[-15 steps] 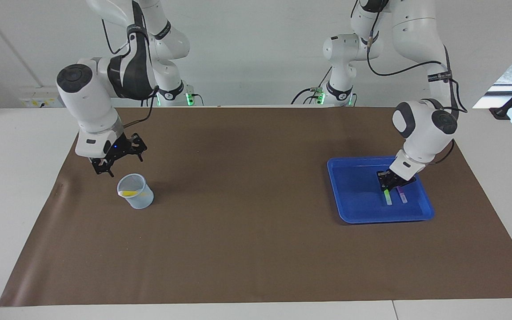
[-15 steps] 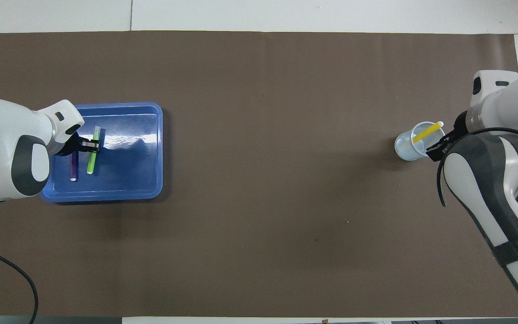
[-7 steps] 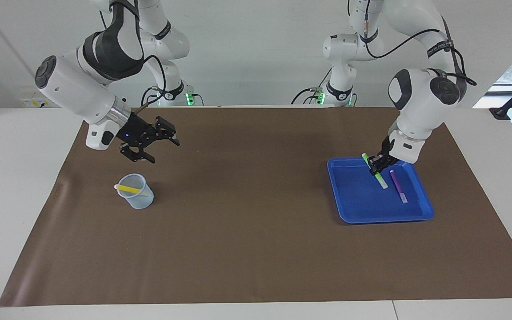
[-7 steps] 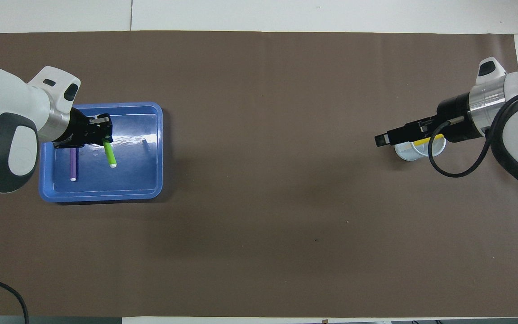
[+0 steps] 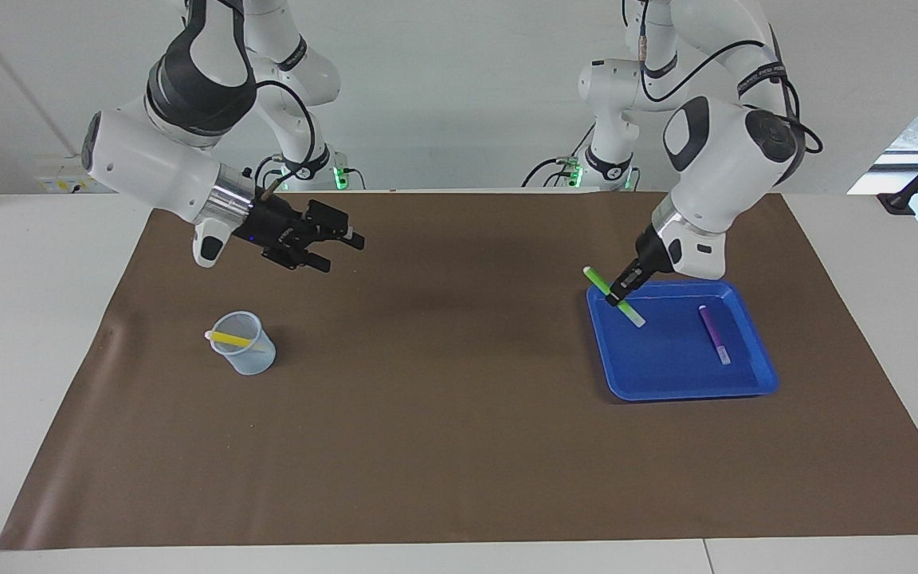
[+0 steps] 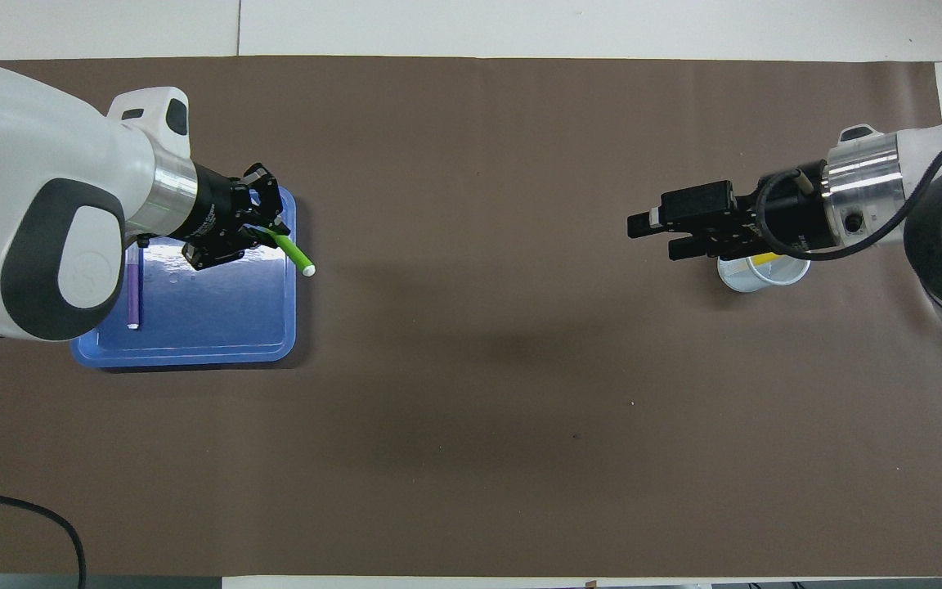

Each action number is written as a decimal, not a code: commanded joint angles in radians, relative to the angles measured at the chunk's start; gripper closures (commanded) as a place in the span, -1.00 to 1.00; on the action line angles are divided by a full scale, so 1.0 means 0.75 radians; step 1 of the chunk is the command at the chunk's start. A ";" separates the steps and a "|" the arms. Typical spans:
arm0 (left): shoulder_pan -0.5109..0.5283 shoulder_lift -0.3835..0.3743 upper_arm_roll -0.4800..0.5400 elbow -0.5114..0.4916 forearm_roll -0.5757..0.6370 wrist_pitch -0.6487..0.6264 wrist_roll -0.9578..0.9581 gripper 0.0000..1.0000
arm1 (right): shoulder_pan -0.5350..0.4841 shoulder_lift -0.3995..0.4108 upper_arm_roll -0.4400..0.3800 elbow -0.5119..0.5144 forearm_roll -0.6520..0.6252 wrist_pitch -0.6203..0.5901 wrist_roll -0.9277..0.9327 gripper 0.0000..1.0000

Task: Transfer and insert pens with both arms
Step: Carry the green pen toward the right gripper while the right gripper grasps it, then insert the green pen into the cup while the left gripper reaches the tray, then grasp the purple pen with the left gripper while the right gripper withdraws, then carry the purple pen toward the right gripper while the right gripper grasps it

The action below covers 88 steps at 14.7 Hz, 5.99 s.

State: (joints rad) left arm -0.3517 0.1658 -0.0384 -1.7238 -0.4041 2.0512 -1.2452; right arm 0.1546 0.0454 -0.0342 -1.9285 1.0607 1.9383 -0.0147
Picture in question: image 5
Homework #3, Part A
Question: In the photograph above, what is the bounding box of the green highlighter pen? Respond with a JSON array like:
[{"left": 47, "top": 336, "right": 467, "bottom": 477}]
[{"left": 583, "top": 265, "right": 647, "bottom": 329}]

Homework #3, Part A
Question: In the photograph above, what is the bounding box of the black base cable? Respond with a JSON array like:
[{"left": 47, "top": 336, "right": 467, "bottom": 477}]
[{"left": 520, "top": 126, "right": 597, "bottom": 189}]

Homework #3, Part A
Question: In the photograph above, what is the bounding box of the brown table mat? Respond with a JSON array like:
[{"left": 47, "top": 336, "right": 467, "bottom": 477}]
[{"left": 0, "top": 191, "right": 918, "bottom": 552}]

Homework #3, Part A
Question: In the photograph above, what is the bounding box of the white wall socket box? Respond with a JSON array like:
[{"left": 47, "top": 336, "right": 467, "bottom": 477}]
[{"left": 32, "top": 155, "right": 114, "bottom": 195}]

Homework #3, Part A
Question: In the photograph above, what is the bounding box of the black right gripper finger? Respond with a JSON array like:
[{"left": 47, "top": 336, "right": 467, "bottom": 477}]
[
  {"left": 303, "top": 200, "right": 367, "bottom": 250},
  {"left": 290, "top": 247, "right": 333, "bottom": 274}
]

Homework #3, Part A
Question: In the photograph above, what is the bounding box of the purple highlighter pen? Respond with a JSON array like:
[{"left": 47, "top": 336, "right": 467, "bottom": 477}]
[{"left": 698, "top": 305, "right": 732, "bottom": 367}]

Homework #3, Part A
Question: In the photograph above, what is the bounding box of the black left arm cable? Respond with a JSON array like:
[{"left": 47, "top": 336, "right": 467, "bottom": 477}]
[{"left": 622, "top": 0, "right": 825, "bottom": 194}]

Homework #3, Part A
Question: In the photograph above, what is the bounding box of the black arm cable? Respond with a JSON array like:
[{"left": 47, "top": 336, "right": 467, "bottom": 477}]
[
  {"left": 241, "top": 78, "right": 318, "bottom": 202},
  {"left": 622, "top": 0, "right": 825, "bottom": 194}
]

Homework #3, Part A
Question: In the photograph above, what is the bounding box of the blue plastic tray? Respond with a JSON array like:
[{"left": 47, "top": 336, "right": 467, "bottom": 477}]
[{"left": 586, "top": 279, "right": 780, "bottom": 402}]

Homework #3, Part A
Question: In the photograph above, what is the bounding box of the clear plastic cup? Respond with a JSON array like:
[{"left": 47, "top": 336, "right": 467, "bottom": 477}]
[{"left": 207, "top": 311, "right": 277, "bottom": 377}]

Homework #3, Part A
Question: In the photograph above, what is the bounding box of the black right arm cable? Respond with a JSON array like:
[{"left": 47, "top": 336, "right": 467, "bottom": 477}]
[{"left": 241, "top": 78, "right": 318, "bottom": 202}]

